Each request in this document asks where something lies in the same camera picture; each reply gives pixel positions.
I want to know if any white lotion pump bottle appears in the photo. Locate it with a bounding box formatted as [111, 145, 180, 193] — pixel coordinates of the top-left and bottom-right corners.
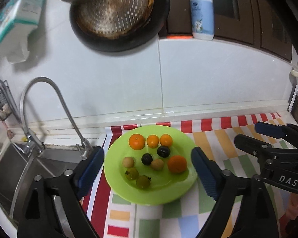
[190, 0, 215, 40]

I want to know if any chrome arched faucet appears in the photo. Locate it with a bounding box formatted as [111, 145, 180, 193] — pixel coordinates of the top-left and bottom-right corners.
[19, 77, 95, 159]

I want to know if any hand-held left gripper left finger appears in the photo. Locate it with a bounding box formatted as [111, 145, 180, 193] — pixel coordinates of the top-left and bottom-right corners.
[17, 146, 105, 238]

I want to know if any large orange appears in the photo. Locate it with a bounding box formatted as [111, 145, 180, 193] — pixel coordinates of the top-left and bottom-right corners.
[128, 133, 146, 150]
[167, 155, 188, 174]

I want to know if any small orange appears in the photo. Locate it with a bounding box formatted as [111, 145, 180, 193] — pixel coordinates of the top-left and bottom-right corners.
[146, 134, 160, 149]
[160, 133, 173, 147]

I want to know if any dark plum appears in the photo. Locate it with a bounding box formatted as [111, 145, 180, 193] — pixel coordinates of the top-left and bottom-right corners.
[157, 146, 170, 158]
[141, 153, 153, 165]

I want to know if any stainless steel sink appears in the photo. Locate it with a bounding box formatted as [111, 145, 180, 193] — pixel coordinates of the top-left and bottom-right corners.
[0, 141, 95, 238]

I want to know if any white upright board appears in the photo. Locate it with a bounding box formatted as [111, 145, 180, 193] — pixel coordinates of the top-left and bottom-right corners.
[287, 84, 298, 112]

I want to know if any green plate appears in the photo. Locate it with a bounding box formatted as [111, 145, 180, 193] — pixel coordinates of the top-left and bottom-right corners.
[104, 125, 198, 206]

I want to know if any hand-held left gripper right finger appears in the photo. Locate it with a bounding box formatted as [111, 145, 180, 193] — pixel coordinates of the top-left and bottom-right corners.
[191, 146, 281, 238]

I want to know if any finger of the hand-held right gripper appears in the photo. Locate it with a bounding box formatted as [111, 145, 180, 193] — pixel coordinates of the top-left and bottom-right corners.
[234, 134, 298, 164]
[254, 121, 298, 149]

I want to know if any wire sink rack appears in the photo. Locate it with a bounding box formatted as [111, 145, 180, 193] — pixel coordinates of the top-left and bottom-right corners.
[0, 77, 18, 123]

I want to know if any colourful checked tablecloth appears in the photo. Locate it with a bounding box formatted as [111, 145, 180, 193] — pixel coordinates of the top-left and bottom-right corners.
[82, 113, 298, 238]

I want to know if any tissue paper package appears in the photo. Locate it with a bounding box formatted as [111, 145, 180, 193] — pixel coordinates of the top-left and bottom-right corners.
[0, 0, 50, 63]

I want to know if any metal colander in pan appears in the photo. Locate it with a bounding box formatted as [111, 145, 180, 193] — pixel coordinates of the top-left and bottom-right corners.
[70, 0, 170, 52]

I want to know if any green tomato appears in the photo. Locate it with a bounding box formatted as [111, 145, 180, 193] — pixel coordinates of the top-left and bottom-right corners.
[136, 175, 151, 189]
[125, 168, 139, 181]

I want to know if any tan longan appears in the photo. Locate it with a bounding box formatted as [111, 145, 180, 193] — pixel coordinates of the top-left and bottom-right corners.
[122, 156, 135, 169]
[150, 159, 164, 171]

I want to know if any dark wooden window frame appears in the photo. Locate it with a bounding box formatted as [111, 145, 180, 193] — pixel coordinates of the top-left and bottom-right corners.
[161, 0, 296, 62]

